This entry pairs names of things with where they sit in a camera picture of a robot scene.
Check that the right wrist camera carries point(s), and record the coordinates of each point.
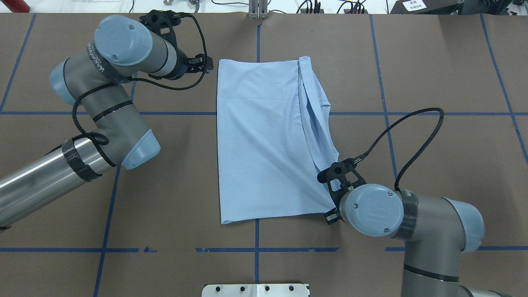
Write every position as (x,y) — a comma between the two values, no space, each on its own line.
(338,171)

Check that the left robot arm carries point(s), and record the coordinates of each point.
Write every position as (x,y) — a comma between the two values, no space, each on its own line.
(161,45)

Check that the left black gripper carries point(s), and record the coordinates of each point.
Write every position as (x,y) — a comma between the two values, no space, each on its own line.
(182,69)

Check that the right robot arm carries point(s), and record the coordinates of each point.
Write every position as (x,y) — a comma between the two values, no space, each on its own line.
(436,231)

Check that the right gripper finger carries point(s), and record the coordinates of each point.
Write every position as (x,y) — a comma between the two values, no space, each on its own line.
(332,216)

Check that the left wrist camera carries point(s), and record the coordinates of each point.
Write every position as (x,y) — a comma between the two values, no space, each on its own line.
(162,23)

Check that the aluminium frame post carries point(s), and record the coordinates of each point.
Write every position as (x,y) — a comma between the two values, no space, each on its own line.
(258,9)

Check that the white camera mast with base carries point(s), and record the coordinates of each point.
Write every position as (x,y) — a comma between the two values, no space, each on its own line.
(257,290)

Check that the light blue t-shirt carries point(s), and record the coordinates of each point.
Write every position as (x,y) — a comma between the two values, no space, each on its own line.
(273,139)

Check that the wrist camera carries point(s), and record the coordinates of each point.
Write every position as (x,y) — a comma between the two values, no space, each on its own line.
(162,23)
(338,171)

